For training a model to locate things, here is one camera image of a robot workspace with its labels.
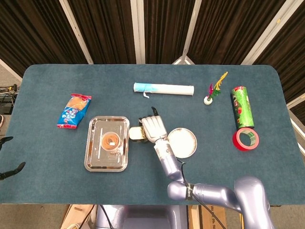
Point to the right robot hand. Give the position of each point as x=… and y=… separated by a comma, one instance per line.
x=155, y=128

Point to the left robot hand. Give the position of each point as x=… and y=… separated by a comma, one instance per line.
x=12, y=169

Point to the black luncheon meat can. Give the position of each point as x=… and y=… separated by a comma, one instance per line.
x=135, y=132

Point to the clear plastic rubber band jar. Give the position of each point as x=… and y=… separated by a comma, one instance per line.
x=110, y=142

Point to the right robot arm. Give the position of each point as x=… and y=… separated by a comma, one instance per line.
x=171, y=164

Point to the round stainless steel plate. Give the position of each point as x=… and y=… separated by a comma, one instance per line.
x=184, y=143

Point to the white and blue rolled tube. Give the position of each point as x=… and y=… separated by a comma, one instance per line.
x=171, y=90

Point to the colourful feather shuttlecock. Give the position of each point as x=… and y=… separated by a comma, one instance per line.
x=208, y=100

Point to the rectangular stainless steel tray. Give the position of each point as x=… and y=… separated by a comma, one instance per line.
x=95, y=157

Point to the red tape roll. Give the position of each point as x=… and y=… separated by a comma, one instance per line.
x=236, y=140

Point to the blue snack bag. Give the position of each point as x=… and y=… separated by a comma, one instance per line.
x=74, y=112

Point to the grey robot torso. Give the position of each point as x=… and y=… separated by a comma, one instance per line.
x=147, y=218

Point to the green chips tube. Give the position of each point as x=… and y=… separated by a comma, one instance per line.
x=243, y=107

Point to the brown cardboard box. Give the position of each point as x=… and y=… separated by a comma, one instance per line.
x=214, y=218

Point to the white partition post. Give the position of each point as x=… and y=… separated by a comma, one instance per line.
x=76, y=33
x=138, y=31
x=296, y=101
x=268, y=31
x=190, y=31

